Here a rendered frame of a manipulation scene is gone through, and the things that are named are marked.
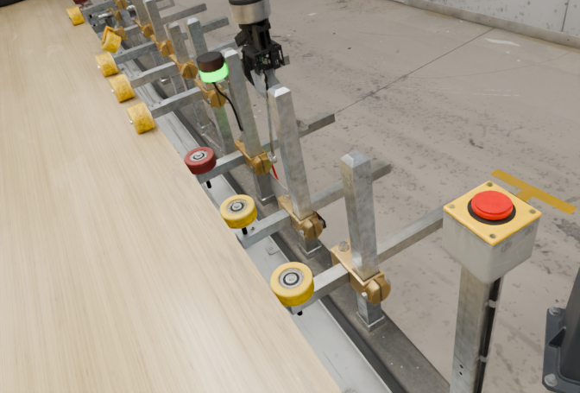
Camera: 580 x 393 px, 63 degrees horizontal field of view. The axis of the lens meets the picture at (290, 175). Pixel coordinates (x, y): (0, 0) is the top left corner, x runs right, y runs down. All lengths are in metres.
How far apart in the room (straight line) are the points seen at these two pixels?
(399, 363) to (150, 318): 0.49
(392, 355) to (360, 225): 0.32
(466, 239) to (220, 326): 0.49
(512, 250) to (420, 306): 1.42
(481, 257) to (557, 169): 2.09
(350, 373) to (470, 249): 0.62
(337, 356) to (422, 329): 0.81
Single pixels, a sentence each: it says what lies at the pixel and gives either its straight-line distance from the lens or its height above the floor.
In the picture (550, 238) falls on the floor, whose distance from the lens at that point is 2.26.
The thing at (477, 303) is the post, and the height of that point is 1.08.
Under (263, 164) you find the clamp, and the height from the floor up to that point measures 0.85.
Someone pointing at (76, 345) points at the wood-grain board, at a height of 0.90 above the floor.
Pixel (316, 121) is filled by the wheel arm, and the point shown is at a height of 0.86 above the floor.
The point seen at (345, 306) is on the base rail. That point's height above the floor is 0.70.
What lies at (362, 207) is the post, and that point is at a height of 1.05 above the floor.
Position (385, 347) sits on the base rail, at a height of 0.70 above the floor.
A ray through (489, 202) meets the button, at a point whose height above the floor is 1.23.
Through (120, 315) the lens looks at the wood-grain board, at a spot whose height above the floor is 0.90.
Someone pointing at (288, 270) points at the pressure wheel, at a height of 0.90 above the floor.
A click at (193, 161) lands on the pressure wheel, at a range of 1.25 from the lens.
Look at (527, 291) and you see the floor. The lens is 2.06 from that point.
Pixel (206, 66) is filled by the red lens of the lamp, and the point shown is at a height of 1.16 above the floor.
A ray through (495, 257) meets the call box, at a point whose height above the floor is 1.19.
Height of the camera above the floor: 1.59
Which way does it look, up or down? 38 degrees down
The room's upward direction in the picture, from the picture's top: 12 degrees counter-clockwise
